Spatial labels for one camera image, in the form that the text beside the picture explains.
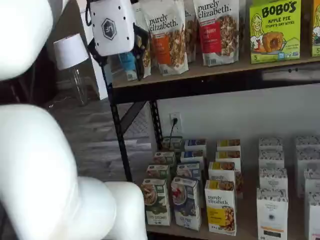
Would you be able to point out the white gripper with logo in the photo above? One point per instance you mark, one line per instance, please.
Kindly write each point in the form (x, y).
(112, 37)

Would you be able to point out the blue flax plus oatmeal box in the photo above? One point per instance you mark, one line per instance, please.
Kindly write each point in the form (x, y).
(188, 171)
(186, 205)
(192, 155)
(195, 144)

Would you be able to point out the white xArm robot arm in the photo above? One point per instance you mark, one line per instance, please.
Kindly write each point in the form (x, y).
(37, 162)

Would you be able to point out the green apple cinnamon oatmeal box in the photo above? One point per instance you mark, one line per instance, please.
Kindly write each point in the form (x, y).
(175, 145)
(163, 157)
(157, 171)
(156, 200)

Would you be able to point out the yellow purely elizabeth box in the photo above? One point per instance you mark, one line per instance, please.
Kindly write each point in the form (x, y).
(220, 207)
(228, 143)
(228, 155)
(221, 172)

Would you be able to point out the green Bobo's apple pie box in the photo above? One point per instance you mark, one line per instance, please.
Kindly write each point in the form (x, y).
(275, 25)

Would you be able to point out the white organic pantry box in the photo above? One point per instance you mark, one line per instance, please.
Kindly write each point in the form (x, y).
(308, 160)
(271, 158)
(272, 178)
(312, 182)
(307, 142)
(270, 143)
(314, 217)
(272, 215)

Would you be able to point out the yellow Bobo's box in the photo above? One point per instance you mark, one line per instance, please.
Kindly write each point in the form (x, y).
(316, 37)

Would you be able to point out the blue label granola bag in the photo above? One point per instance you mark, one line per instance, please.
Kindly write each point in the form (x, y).
(125, 62)

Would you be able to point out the orange label granola bag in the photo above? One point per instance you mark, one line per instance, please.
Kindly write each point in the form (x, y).
(165, 50)

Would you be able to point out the white shade glass lamp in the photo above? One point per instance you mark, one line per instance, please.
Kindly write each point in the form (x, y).
(70, 52)

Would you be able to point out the purely elizabeth granola bag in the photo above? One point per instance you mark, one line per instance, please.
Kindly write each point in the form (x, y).
(242, 30)
(191, 32)

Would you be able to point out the small white floor scrap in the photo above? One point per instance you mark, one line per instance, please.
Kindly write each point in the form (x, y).
(50, 106)

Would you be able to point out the dark brown armchair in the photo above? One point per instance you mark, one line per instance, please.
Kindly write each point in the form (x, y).
(37, 82)

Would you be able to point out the red label granola bag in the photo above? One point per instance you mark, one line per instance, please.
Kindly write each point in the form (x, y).
(212, 37)

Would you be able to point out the white wall outlet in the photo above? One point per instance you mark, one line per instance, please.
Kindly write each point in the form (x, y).
(172, 115)

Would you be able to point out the black metal shelf frame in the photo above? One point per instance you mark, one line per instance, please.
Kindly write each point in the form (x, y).
(200, 87)

